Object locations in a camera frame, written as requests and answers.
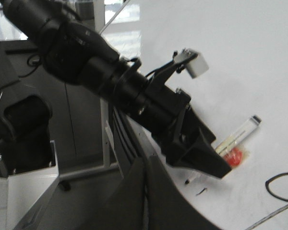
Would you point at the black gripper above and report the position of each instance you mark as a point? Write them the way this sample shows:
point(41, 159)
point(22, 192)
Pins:
point(183, 137)

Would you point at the red magnet taped to marker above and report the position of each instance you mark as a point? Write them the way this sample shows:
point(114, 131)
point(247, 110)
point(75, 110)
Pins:
point(234, 157)

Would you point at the white whiteboard marker pen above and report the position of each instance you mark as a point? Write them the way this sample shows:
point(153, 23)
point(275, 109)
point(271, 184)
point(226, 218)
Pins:
point(238, 136)

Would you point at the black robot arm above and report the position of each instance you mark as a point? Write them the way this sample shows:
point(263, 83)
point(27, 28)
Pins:
point(80, 56)

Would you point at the white whiteboard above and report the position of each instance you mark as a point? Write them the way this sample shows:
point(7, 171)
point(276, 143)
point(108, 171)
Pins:
point(245, 44)

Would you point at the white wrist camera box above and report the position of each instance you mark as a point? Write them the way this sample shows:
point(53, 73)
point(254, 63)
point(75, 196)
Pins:
point(193, 61)

